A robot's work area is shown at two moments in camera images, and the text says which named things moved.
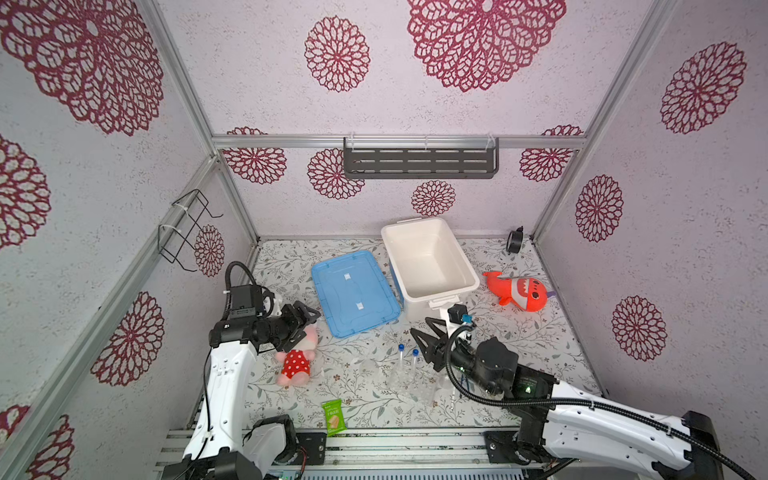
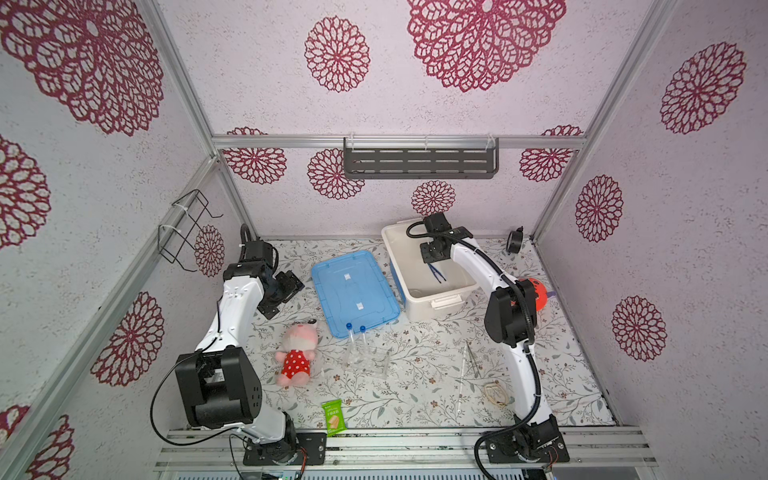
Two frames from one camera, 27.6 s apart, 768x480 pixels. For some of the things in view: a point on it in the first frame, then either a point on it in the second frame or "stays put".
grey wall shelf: [420, 157] stays put
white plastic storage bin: [429, 265] stays put
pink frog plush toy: [297, 362] stays put
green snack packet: [335, 420] stays put
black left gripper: [297, 323] -> [291, 284]
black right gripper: [436, 350] -> [425, 253]
